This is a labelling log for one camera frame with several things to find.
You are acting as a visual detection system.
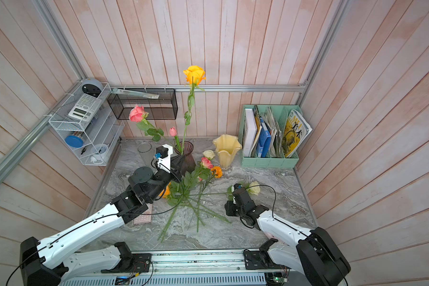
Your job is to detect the small cream rose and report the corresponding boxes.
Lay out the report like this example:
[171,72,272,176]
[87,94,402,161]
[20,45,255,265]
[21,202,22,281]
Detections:
[203,150,215,160]

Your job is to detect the large pink rose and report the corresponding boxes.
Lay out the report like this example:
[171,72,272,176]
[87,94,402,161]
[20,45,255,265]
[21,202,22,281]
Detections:
[129,105,164,142]

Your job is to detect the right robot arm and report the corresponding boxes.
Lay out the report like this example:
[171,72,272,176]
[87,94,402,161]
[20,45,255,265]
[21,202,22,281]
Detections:
[225,184,351,286]

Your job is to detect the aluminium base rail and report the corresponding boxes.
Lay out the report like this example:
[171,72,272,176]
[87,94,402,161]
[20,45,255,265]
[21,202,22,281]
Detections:
[61,249,310,286]

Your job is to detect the yellow orange rose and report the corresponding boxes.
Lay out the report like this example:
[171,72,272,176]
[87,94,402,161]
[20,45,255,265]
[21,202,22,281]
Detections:
[182,66,206,147]

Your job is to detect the white desk calculator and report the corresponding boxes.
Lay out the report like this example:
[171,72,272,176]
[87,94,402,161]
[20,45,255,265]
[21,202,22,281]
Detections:
[68,94,102,122]

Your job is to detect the white binder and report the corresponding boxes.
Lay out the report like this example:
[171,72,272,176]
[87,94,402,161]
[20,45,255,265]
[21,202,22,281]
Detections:
[243,108,257,157]

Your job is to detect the black wire basket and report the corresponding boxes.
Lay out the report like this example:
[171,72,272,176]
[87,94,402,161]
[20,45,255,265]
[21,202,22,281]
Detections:
[107,88,178,120]

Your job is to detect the pink calculator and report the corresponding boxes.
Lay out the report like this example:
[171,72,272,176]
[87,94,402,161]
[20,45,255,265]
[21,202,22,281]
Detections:
[133,204,153,225]

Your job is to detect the white wire shelf rack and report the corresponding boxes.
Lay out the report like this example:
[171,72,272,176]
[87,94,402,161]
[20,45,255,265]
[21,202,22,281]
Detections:
[49,81,124,166]

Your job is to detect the mint green file organizer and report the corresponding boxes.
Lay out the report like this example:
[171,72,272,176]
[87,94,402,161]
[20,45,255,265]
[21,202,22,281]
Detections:
[238,105,301,169]

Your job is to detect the dark purple glass vase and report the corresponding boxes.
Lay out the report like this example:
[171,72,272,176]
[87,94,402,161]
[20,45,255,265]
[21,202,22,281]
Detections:
[170,141,195,176]

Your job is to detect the orange marigold flower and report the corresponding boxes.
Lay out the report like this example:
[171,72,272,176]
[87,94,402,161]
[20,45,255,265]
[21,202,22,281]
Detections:
[196,166,223,233]

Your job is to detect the pink tulip bud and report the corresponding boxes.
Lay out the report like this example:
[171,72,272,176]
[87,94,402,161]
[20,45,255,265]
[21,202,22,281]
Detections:
[169,128,184,154]

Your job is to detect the orange rose on table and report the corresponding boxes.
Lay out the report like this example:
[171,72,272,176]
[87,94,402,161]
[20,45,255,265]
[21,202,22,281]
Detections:
[162,183,229,225]

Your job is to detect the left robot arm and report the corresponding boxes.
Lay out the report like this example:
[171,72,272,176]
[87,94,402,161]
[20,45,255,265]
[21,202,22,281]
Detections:
[18,144,184,286]

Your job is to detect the round grey speaker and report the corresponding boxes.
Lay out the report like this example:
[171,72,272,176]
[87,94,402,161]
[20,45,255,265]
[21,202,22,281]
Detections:
[82,79,104,98]

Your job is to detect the yellow ruffled vase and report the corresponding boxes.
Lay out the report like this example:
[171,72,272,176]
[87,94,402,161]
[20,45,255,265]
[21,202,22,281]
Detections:
[213,134,242,169]

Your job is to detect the blue lid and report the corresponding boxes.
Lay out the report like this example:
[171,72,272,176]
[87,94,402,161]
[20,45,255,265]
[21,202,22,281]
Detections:
[64,135,84,148]

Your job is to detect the yellow cover magazine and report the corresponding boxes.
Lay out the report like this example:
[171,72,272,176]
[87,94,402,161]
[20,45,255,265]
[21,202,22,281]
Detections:
[281,110,312,158]

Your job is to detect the blue folder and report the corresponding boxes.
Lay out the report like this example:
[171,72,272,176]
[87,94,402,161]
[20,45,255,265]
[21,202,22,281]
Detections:
[256,118,271,158]

